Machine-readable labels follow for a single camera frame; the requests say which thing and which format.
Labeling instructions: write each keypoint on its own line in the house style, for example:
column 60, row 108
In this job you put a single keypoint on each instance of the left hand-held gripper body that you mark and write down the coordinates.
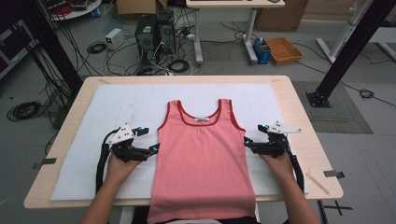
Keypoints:
column 122, row 136

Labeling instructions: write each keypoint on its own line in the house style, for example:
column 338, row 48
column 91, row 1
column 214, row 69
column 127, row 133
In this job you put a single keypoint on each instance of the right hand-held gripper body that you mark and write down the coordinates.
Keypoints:
column 274, row 146

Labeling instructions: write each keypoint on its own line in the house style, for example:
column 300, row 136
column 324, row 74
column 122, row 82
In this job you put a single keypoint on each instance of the pink tank top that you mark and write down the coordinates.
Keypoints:
column 202, row 155

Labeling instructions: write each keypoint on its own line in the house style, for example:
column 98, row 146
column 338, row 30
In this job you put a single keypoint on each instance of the person's right hand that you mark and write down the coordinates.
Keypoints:
column 280, row 166

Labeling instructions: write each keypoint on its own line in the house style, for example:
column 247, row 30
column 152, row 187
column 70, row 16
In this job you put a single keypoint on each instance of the person's left hand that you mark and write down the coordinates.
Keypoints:
column 120, row 169

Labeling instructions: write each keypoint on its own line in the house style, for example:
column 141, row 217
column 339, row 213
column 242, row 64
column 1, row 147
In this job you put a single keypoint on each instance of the white table mat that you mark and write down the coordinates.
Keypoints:
column 130, row 105

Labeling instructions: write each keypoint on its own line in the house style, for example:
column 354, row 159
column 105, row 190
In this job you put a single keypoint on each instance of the thin wooden stick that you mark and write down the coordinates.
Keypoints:
column 317, row 184

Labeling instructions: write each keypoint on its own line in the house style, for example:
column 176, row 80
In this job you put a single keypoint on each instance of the black tape piece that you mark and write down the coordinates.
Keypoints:
column 46, row 161
column 333, row 174

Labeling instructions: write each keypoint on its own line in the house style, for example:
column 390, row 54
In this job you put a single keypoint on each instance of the person's dark clothing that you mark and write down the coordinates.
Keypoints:
column 141, row 216

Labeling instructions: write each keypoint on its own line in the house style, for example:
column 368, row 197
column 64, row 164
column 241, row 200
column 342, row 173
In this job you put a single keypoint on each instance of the white table leg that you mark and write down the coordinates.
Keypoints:
column 126, row 215

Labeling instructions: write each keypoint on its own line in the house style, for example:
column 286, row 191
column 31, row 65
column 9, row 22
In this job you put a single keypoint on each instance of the grey floor mat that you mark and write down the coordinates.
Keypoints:
column 337, row 109

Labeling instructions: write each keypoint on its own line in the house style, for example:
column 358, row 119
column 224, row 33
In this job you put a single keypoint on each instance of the blue container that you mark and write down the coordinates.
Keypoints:
column 261, row 53

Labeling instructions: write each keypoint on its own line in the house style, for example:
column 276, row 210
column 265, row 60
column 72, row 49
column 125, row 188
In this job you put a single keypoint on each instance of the orange plastic basket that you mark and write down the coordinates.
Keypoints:
column 283, row 50

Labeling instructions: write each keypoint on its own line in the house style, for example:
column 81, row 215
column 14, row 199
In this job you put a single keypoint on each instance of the black computer tower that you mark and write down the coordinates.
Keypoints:
column 145, row 39
column 166, row 31

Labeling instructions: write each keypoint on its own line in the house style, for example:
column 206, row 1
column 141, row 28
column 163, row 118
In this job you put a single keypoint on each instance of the white power supply box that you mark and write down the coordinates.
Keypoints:
column 114, row 38

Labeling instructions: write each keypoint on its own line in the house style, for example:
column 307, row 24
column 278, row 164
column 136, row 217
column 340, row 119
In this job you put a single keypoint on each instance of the cardboard box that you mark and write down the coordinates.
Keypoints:
column 281, row 17
column 137, row 6

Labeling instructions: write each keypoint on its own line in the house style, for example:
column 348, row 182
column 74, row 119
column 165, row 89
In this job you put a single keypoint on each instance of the white metal stand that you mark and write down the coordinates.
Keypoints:
column 342, row 34

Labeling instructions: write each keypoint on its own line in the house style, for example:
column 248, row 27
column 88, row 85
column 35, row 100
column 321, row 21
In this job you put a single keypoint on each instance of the white desk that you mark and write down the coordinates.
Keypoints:
column 233, row 3

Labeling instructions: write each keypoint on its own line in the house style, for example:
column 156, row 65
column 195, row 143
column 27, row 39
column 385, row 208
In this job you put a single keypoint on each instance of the round white table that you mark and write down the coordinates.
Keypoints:
column 77, row 11

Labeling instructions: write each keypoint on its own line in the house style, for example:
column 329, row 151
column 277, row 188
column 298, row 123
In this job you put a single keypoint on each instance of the dark metal rack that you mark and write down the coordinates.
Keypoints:
column 11, row 46

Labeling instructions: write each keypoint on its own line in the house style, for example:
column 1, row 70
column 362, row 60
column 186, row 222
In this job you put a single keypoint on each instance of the black metal frame post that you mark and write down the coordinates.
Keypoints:
column 351, row 53
column 53, row 46

